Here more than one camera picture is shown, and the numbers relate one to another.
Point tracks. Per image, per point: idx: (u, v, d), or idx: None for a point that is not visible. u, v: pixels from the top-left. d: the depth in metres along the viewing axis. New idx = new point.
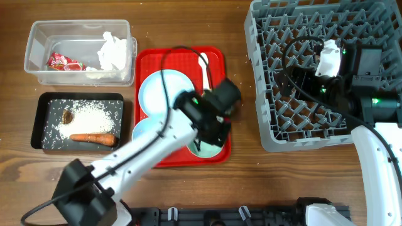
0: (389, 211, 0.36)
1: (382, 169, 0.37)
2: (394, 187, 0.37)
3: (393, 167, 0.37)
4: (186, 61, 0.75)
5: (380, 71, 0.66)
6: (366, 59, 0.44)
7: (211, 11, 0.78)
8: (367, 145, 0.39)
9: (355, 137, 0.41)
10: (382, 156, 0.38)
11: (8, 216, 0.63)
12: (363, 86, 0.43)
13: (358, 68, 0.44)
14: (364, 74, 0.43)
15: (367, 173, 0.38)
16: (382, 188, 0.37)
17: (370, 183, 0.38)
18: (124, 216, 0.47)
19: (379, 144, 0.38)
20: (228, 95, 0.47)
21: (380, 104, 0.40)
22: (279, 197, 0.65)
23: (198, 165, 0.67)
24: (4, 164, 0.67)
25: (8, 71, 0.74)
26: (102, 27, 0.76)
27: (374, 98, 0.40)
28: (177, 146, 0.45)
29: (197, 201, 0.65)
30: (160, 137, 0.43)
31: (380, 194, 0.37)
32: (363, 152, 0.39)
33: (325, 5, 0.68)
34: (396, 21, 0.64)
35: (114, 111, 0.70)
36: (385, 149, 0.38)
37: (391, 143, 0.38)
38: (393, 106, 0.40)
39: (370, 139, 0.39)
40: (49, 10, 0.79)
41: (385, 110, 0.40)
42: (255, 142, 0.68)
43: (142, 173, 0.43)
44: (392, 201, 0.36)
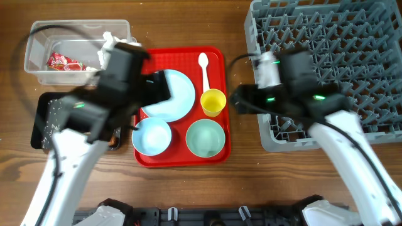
0: (372, 194, 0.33)
1: (345, 156, 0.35)
2: (369, 170, 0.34)
3: (358, 150, 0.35)
4: (186, 61, 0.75)
5: (381, 71, 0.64)
6: (300, 61, 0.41)
7: (211, 11, 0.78)
8: (328, 140, 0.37)
9: (315, 135, 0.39)
10: (345, 142, 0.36)
11: (9, 216, 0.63)
12: (303, 86, 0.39)
13: (295, 72, 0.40)
14: (301, 75, 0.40)
15: (342, 166, 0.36)
16: (360, 174, 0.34)
17: (350, 179, 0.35)
18: (120, 215, 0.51)
19: (339, 135, 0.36)
20: (124, 64, 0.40)
21: (327, 99, 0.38)
22: (279, 197, 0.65)
23: (198, 165, 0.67)
24: (4, 164, 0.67)
25: (8, 71, 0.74)
26: (102, 27, 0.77)
27: (319, 95, 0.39)
28: (93, 159, 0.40)
29: (197, 201, 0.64)
30: (60, 173, 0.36)
31: (365, 181, 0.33)
32: (330, 147, 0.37)
33: (325, 5, 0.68)
34: (396, 21, 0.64)
35: None
36: (345, 139, 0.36)
37: (349, 131, 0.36)
38: (338, 98, 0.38)
39: (328, 133, 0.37)
40: (49, 10, 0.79)
41: (333, 103, 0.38)
42: (255, 142, 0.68)
43: (74, 204, 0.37)
44: (370, 182, 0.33)
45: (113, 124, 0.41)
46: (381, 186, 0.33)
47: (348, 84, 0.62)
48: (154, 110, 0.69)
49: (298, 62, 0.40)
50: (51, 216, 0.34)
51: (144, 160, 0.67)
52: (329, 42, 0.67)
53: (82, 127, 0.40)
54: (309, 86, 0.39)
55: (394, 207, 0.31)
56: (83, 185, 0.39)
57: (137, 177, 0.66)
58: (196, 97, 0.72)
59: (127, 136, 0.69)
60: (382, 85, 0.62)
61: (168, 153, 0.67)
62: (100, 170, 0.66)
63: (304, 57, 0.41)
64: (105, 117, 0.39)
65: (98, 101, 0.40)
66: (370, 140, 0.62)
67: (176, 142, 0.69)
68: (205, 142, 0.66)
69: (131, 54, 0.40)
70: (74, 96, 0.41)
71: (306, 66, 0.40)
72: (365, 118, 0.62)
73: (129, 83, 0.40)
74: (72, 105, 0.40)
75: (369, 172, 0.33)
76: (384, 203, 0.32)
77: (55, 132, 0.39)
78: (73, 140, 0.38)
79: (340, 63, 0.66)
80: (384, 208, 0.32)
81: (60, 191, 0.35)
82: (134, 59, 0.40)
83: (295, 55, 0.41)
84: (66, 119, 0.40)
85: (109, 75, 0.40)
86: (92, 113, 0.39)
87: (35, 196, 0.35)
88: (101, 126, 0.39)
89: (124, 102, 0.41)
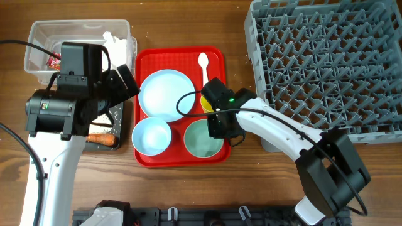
0: (287, 137, 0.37)
1: (260, 123, 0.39)
2: (281, 127, 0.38)
3: (267, 117, 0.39)
4: (186, 61, 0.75)
5: (381, 71, 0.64)
6: (215, 86, 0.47)
7: (211, 11, 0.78)
8: (246, 121, 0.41)
9: (242, 124, 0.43)
10: (256, 116, 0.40)
11: (9, 215, 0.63)
12: (225, 98, 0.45)
13: (215, 95, 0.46)
14: (218, 96, 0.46)
15: (267, 136, 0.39)
16: (273, 130, 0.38)
17: (272, 139, 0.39)
18: (118, 211, 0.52)
19: (251, 113, 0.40)
20: (81, 58, 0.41)
21: (237, 99, 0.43)
22: (279, 197, 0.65)
23: (198, 165, 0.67)
24: (3, 164, 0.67)
25: (8, 71, 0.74)
26: (102, 27, 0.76)
27: (230, 99, 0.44)
28: (76, 155, 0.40)
29: (197, 201, 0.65)
30: (44, 176, 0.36)
31: (279, 134, 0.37)
32: (252, 126, 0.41)
33: (325, 5, 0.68)
34: (396, 21, 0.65)
35: (114, 111, 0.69)
36: (255, 112, 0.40)
37: (258, 107, 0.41)
38: (245, 95, 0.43)
39: (244, 116, 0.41)
40: (49, 11, 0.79)
41: (244, 100, 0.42)
42: (255, 142, 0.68)
43: (66, 199, 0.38)
44: (285, 134, 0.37)
45: (84, 117, 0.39)
46: (290, 130, 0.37)
47: (348, 84, 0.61)
48: (154, 110, 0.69)
49: (215, 86, 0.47)
50: (48, 215, 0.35)
51: (143, 160, 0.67)
52: (329, 42, 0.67)
53: (55, 127, 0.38)
54: (227, 98, 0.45)
55: (305, 139, 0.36)
56: (71, 181, 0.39)
57: (137, 177, 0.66)
58: (196, 98, 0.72)
59: (127, 136, 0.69)
60: (382, 85, 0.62)
61: (168, 154, 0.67)
62: (100, 170, 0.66)
63: (213, 83, 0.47)
64: (73, 112, 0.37)
65: (65, 97, 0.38)
66: (370, 140, 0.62)
67: (176, 142, 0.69)
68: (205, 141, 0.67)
69: (85, 46, 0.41)
70: (36, 98, 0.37)
71: (222, 87, 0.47)
72: (366, 118, 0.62)
73: (89, 77, 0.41)
74: (39, 106, 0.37)
75: (281, 125, 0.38)
76: (299, 140, 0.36)
77: (29, 136, 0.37)
78: (49, 142, 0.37)
79: (340, 63, 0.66)
80: (298, 144, 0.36)
81: (49, 195, 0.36)
82: (90, 51, 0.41)
83: (207, 85, 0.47)
84: (36, 122, 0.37)
85: (68, 71, 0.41)
86: (60, 110, 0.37)
87: (27, 201, 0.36)
88: (72, 122, 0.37)
89: (88, 96, 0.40)
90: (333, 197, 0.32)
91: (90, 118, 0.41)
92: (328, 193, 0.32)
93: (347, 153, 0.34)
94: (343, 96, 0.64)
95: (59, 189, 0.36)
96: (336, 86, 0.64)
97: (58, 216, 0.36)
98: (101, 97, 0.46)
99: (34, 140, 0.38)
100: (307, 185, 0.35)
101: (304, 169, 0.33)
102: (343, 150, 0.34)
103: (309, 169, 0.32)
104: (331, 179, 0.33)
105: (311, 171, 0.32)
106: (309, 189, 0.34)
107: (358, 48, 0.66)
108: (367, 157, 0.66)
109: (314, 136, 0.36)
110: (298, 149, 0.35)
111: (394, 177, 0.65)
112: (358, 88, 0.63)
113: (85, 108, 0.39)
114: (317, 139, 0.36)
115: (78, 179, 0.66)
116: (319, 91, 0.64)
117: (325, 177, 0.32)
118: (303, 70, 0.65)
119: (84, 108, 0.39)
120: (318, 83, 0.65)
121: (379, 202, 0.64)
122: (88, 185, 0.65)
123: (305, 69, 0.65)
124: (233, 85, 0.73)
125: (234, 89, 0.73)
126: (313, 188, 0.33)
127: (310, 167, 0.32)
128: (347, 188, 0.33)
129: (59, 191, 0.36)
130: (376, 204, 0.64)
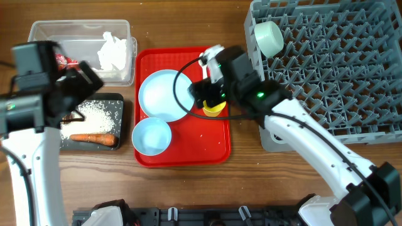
0: (332, 164, 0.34)
1: (301, 137, 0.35)
2: (320, 144, 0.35)
3: (308, 131, 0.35)
4: (186, 61, 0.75)
5: (381, 71, 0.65)
6: (240, 64, 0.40)
7: (211, 11, 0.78)
8: (280, 128, 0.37)
9: (271, 129, 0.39)
10: (295, 129, 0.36)
11: (9, 215, 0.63)
12: (250, 88, 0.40)
13: (240, 75, 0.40)
14: (246, 77, 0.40)
15: (296, 146, 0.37)
16: (318, 150, 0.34)
17: (305, 152, 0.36)
18: (113, 206, 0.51)
19: (288, 121, 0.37)
20: (36, 55, 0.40)
21: (266, 96, 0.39)
22: (279, 196, 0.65)
23: (198, 165, 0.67)
24: (3, 164, 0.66)
25: (8, 71, 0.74)
26: (102, 27, 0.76)
27: (259, 93, 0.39)
28: (56, 145, 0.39)
29: (197, 201, 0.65)
30: (27, 172, 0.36)
31: (326, 157, 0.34)
32: (284, 134, 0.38)
33: (326, 5, 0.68)
34: (396, 21, 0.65)
35: (114, 111, 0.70)
36: (293, 121, 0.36)
37: (295, 115, 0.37)
38: (277, 96, 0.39)
39: (276, 122, 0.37)
40: (49, 10, 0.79)
41: (274, 100, 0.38)
42: (255, 142, 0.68)
43: (57, 189, 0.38)
44: (325, 154, 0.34)
45: (54, 107, 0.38)
46: (336, 155, 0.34)
47: (348, 84, 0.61)
48: (153, 110, 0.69)
49: (240, 64, 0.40)
50: (41, 207, 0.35)
51: (143, 159, 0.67)
52: (329, 42, 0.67)
53: (26, 123, 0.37)
54: (254, 89, 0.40)
55: (353, 171, 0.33)
56: (58, 171, 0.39)
57: (137, 177, 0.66)
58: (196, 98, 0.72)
59: (128, 136, 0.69)
60: (382, 85, 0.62)
61: (168, 154, 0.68)
62: (100, 170, 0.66)
63: (240, 61, 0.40)
64: (41, 103, 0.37)
65: (29, 92, 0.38)
66: (370, 140, 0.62)
67: (176, 141, 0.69)
68: (278, 39, 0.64)
69: (37, 43, 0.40)
70: (1, 101, 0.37)
71: (249, 68, 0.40)
72: (365, 118, 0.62)
73: (49, 73, 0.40)
74: (5, 108, 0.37)
75: (323, 144, 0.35)
76: (343, 169, 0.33)
77: (3, 139, 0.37)
78: (26, 139, 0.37)
79: (340, 63, 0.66)
80: (343, 174, 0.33)
81: (38, 189, 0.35)
82: (43, 47, 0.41)
83: (236, 60, 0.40)
84: (5, 123, 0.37)
85: (27, 71, 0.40)
86: (27, 106, 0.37)
87: (16, 200, 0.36)
88: (41, 113, 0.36)
89: (54, 88, 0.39)
90: None
91: (61, 109, 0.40)
92: None
93: (394, 188, 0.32)
94: (343, 96, 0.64)
95: (47, 182, 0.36)
96: (336, 86, 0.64)
97: (52, 206, 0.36)
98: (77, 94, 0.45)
99: (8, 142, 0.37)
100: (342, 214, 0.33)
101: (350, 209, 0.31)
102: (389, 188, 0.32)
103: (355, 208, 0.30)
104: (369, 215, 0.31)
105: (357, 211, 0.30)
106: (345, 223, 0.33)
107: (358, 48, 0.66)
108: (366, 157, 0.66)
109: (362, 169, 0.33)
110: (344, 181, 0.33)
111: None
112: (358, 88, 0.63)
113: (53, 99, 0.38)
114: (366, 174, 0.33)
115: (78, 179, 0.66)
116: (319, 91, 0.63)
117: (367, 216, 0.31)
118: (303, 70, 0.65)
119: (53, 99, 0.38)
120: (318, 83, 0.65)
121: None
122: (88, 185, 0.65)
123: (305, 69, 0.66)
124: None
125: None
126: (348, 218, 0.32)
127: (357, 208, 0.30)
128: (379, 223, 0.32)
129: (46, 182, 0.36)
130: None
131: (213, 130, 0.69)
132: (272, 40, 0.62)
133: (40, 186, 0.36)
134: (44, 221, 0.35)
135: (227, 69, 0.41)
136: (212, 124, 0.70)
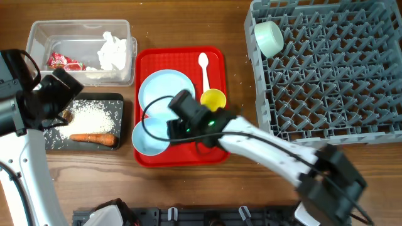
0: (281, 161, 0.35)
1: (250, 147, 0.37)
2: (269, 149, 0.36)
3: (255, 139, 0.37)
4: (186, 61, 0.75)
5: (381, 71, 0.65)
6: (187, 102, 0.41)
7: (211, 10, 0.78)
8: (232, 145, 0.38)
9: (230, 149, 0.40)
10: (244, 141, 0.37)
11: (9, 215, 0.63)
12: (204, 120, 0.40)
13: (191, 111, 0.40)
14: (196, 113, 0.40)
15: (252, 157, 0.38)
16: (267, 154, 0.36)
17: (259, 160, 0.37)
18: (111, 206, 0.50)
19: (237, 136, 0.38)
20: (4, 64, 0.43)
21: (217, 123, 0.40)
22: (279, 196, 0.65)
23: (198, 165, 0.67)
24: None
25: None
26: (102, 27, 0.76)
27: (210, 122, 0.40)
28: (41, 147, 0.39)
29: (197, 201, 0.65)
30: (17, 176, 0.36)
31: (275, 157, 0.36)
32: (237, 149, 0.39)
33: (326, 5, 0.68)
34: (396, 21, 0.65)
35: (114, 111, 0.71)
36: (240, 135, 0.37)
37: (242, 129, 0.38)
38: (225, 119, 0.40)
39: (227, 141, 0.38)
40: (49, 10, 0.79)
41: (223, 122, 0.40)
42: None
43: (51, 189, 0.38)
44: (274, 156, 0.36)
45: (31, 111, 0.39)
46: (282, 152, 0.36)
47: (349, 84, 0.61)
48: (154, 110, 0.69)
49: (186, 103, 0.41)
50: (37, 206, 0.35)
51: (143, 160, 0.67)
52: (329, 42, 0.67)
53: (4, 129, 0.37)
54: (205, 120, 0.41)
55: (299, 161, 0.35)
56: (48, 171, 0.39)
57: (137, 177, 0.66)
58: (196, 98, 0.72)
59: (128, 136, 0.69)
60: (382, 85, 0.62)
61: (168, 154, 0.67)
62: (100, 170, 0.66)
63: (185, 100, 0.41)
64: (17, 107, 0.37)
65: (3, 98, 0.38)
66: (370, 140, 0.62)
67: None
68: (278, 39, 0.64)
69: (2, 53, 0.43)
70: None
71: (195, 102, 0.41)
72: (365, 118, 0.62)
73: (20, 79, 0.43)
74: None
75: (271, 147, 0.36)
76: (292, 162, 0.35)
77: None
78: (7, 144, 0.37)
79: (340, 63, 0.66)
80: (293, 166, 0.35)
81: (30, 190, 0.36)
82: (9, 55, 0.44)
83: (181, 101, 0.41)
84: None
85: None
86: (3, 112, 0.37)
87: (10, 203, 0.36)
88: (20, 116, 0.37)
89: (26, 92, 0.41)
90: (341, 218, 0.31)
91: (38, 113, 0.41)
92: (334, 216, 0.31)
93: (343, 166, 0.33)
94: (343, 96, 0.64)
95: (39, 182, 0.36)
96: (336, 86, 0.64)
97: (48, 204, 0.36)
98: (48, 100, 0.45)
99: None
100: (308, 204, 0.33)
101: (306, 197, 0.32)
102: (340, 166, 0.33)
103: (309, 194, 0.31)
104: (329, 197, 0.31)
105: (312, 198, 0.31)
106: (316, 213, 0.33)
107: (358, 48, 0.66)
108: (366, 157, 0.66)
109: (306, 157, 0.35)
110: (295, 172, 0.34)
111: (394, 177, 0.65)
112: (358, 88, 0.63)
113: (28, 102, 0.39)
114: (310, 159, 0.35)
115: (78, 179, 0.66)
116: (319, 91, 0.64)
117: (327, 198, 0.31)
118: (303, 70, 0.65)
119: (28, 101, 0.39)
120: (318, 83, 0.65)
121: (379, 201, 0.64)
122: (88, 185, 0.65)
123: (305, 69, 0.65)
124: (233, 85, 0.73)
125: (235, 89, 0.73)
126: (315, 209, 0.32)
127: (311, 193, 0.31)
128: (347, 206, 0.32)
129: (39, 182, 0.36)
130: (376, 204, 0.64)
131: None
132: (272, 41, 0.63)
133: (32, 187, 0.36)
134: (42, 220, 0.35)
135: (178, 112, 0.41)
136: None
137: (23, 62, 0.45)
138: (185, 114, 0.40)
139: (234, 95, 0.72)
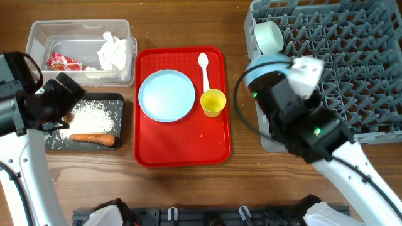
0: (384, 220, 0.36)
1: (355, 189, 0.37)
2: (376, 198, 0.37)
3: (370, 185, 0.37)
4: (186, 61, 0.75)
5: (380, 71, 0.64)
6: (287, 91, 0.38)
7: (211, 11, 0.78)
8: (340, 179, 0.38)
9: (321, 171, 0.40)
10: (355, 178, 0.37)
11: (8, 215, 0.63)
12: (294, 119, 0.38)
13: (282, 101, 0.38)
14: (287, 106, 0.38)
15: (346, 192, 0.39)
16: (369, 204, 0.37)
17: (354, 199, 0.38)
18: (111, 206, 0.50)
19: (349, 172, 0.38)
20: (5, 65, 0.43)
21: (324, 132, 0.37)
22: (279, 196, 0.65)
23: (198, 165, 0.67)
24: None
25: None
26: (102, 27, 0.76)
27: (315, 128, 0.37)
28: (42, 147, 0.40)
29: (197, 201, 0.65)
30: (17, 175, 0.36)
31: (375, 211, 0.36)
32: (340, 182, 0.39)
33: (326, 5, 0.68)
34: (396, 21, 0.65)
35: (114, 111, 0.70)
36: (355, 173, 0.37)
37: (358, 165, 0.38)
38: (332, 126, 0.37)
39: (335, 171, 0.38)
40: (49, 11, 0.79)
41: (331, 129, 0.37)
42: (255, 142, 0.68)
43: (51, 189, 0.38)
44: (377, 206, 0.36)
45: (32, 110, 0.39)
46: (384, 203, 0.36)
47: (349, 84, 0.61)
48: (154, 110, 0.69)
49: (281, 91, 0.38)
50: (37, 206, 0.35)
51: (143, 160, 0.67)
52: (329, 42, 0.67)
53: (4, 129, 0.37)
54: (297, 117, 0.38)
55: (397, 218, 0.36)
56: (48, 171, 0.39)
57: (137, 177, 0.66)
58: (196, 98, 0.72)
59: (128, 135, 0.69)
60: (382, 85, 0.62)
61: (168, 154, 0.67)
62: (100, 170, 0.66)
63: (293, 85, 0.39)
64: (17, 107, 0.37)
65: (4, 98, 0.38)
66: (370, 140, 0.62)
67: (175, 142, 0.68)
68: (278, 39, 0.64)
69: (5, 54, 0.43)
70: None
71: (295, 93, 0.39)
72: (365, 119, 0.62)
73: (22, 81, 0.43)
74: None
75: (376, 196, 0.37)
76: (392, 215, 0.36)
77: None
78: (7, 145, 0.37)
79: (340, 63, 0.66)
80: (392, 221, 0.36)
81: (30, 189, 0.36)
82: (12, 58, 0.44)
83: (277, 86, 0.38)
84: None
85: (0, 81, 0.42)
86: (3, 111, 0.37)
87: (10, 203, 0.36)
88: (21, 116, 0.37)
89: (26, 93, 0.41)
90: None
91: (38, 113, 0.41)
92: None
93: None
94: (343, 96, 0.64)
95: (38, 181, 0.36)
96: (336, 86, 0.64)
97: (48, 204, 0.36)
98: (51, 103, 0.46)
99: None
100: None
101: None
102: None
103: None
104: None
105: None
106: None
107: (358, 48, 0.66)
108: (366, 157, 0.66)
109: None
110: None
111: (394, 177, 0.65)
112: (358, 88, 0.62)
113: (28, 102, 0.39)
114: None
115: (78, 179, 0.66)
116: (319, 91, 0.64)
117: None
118: None
119: (28, 101, 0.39)
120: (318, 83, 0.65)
121: None
122: (88, 185, 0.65)
123: None
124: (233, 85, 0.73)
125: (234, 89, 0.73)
126: None
127: None
128: None
129: (39, 182, 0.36)
130: None
131: (213, 131, 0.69)
132: (272, 41, 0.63)
133: (32, 186, 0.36)
134: (42, 220, 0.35)
135: (264, 97, 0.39)
136: (212, 124, 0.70)
137: (26, 64, 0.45)
138: (277, 105, 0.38)
139: (234, 95, 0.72)
